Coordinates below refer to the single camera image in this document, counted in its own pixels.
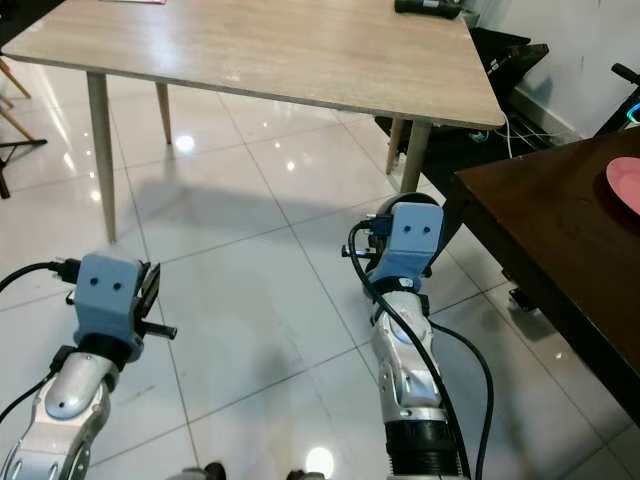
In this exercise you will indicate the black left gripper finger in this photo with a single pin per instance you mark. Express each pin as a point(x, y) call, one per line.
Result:
point(152, 290)

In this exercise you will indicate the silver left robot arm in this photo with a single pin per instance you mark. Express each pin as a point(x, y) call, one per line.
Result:
point(65, 400)

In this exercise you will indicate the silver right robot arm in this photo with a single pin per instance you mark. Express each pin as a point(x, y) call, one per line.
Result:
point(405, 360)

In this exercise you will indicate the grey robot left foot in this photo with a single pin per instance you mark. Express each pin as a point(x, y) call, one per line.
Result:
point(205, 472)

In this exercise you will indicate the grey robot foot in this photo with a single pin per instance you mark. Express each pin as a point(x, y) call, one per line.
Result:
point(205, 472)
point(310, 476)

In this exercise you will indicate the small black floor object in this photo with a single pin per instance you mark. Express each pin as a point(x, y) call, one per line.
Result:
point(523, 297)

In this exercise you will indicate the dark brown wooden table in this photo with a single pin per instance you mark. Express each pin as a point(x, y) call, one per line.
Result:
point(550, 240)

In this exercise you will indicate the black tripod stand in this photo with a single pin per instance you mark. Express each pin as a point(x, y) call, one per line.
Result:
point(20, 145)

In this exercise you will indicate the grey robot right foot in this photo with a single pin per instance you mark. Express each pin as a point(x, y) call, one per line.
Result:
point(310, 476)

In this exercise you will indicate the light wood dining table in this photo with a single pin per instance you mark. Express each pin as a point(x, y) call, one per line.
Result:
point(260, 50)

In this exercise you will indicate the black flat device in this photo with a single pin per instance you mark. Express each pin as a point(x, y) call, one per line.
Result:
point(430, 5)

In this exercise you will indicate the white chair with wooden legs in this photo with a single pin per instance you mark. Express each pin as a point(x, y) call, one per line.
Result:
point(12, 85)

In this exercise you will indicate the pink plate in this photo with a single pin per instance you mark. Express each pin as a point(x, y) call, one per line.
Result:
point(626, 185)

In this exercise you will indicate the black stand with cyan light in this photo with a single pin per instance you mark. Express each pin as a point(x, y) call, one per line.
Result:
point(626, 100)

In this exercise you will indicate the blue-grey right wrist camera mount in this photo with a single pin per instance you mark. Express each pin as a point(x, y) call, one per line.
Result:
point(410, 235)

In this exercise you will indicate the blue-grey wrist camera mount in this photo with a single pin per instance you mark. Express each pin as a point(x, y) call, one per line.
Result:
point(410, 235)
point(110, 295)

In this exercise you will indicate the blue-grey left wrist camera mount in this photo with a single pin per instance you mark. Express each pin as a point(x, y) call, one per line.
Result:
point(110, 295)

